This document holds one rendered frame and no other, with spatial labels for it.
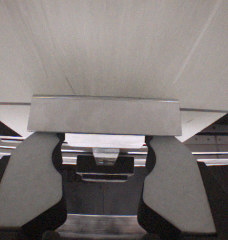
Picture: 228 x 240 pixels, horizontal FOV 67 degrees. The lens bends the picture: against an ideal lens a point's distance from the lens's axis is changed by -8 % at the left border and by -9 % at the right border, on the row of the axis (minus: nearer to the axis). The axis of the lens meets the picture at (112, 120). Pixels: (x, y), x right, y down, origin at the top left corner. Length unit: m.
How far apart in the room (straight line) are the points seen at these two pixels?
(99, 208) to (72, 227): 0.50
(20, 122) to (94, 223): 0.13
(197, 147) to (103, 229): 0.35
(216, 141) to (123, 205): 0.40
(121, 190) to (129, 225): 0.51
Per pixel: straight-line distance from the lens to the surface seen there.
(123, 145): 0.22
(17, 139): 0.25
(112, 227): 0.22
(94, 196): 0.72
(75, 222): 0.22
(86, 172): 0.39
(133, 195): 0.73
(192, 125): 0.16
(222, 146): 0.54
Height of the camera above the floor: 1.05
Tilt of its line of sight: 20 degrees down
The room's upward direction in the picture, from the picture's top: 179 degrees counter-clockwise
